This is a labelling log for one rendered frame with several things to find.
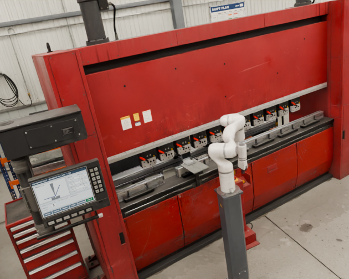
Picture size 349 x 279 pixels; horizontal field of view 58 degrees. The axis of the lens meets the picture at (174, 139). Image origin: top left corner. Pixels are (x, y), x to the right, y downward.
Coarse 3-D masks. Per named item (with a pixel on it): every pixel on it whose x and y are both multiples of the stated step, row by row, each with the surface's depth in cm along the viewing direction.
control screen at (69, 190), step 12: (84, 168) 206; (48, 180) 199; (60, 180) 202; (72, 180) 205; (84, 180) 208; (36, 192) 197; (48, 192) 201; (60, 192) 204; (72, 192) 207; (84, 192) 210; (48, 204) 203; (60, 204) 206; (72, 204) 209
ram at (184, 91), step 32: (288, 32) 346; (320, 32) 371; (160, 64) 281; (192, 64) 297; (224, 64) 315; (256, 64) 335; (288, 64) 358; (320, 64) 384; (96, 96) 260; (128, 96) 273; (160, 96) 289; (192, 96) 305; (224, 96) 324; (256, 96) 346; (160, 128) 296
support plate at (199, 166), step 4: (196, 160) 325; (184, 164) 319; (192, 164) 316; (196, 164) 315; (200, 164) 313; (204, 164) 312; (188, 168) 309; (192, 168) 308; (196, 168) 307; (200, 168) 305; (204, 168) 304; (192, 172) 301; (196, 172) 299
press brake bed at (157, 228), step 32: (320, 128) 396; (256, 160) 354; (288, 160) 380; (320, 160) 412; (192, 192) 319; (256, 192) 366; (288, 192) 406; (128, 224) 291; (160, 224) 309; (192, 224) 330; (160, 256) 324
